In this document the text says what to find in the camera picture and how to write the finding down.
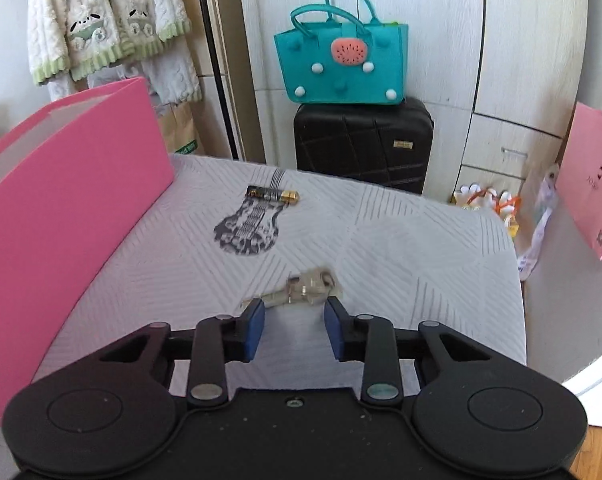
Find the white wardrobe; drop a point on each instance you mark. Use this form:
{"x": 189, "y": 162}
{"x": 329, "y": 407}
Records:
{"x": 456, "y": 35}

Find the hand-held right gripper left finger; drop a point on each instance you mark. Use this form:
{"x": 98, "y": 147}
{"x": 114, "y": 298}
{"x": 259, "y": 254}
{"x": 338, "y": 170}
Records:
{"x": 253, "y": 330}

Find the white fluffy pajama pants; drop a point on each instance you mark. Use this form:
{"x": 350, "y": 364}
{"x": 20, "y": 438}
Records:
{"x": 176, "y": 70}

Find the black suitcase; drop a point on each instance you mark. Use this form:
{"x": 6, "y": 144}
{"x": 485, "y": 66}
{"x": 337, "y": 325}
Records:
{"x": 361, "y": 145}

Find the orange white flower toy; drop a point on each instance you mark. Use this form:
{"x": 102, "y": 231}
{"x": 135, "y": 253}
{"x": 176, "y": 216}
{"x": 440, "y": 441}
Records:
{"x": 486, "y": 201}

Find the pink paper shopping bag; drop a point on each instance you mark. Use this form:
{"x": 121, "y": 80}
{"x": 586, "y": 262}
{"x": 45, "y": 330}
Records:
{"x": 591, "y": 195}

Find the black gold battery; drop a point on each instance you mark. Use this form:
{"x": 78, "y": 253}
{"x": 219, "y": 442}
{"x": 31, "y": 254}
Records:
{"x": 271, "y": 193}

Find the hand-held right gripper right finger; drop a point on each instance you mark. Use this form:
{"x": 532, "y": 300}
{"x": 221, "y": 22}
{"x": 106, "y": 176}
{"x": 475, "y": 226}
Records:
{"x": 333, "y": 330}

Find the pink cardboard box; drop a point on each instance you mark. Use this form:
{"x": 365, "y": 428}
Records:
{"x": 71, "y": 210}

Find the black metal stand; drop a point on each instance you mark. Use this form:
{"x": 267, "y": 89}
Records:
{"x": 218, "y": 77}

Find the brown paper bag green print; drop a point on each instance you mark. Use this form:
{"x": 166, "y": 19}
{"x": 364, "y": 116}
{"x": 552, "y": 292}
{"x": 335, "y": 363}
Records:
{"x": 181, "y": 130}

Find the silver keys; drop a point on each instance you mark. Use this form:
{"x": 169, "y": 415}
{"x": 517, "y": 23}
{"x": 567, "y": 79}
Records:
{"x": 306, "y": 287}

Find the teal felt handbag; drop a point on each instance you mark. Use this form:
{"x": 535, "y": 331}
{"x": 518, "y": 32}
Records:
{"x": 331, "y": 80}

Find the clear crumpled plastic bag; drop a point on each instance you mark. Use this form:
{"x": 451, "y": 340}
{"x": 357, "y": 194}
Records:
{"x": 538, "y": 230}

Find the white fluffy robe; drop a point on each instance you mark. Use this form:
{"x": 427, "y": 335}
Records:
{"x": 96, "y": 0}

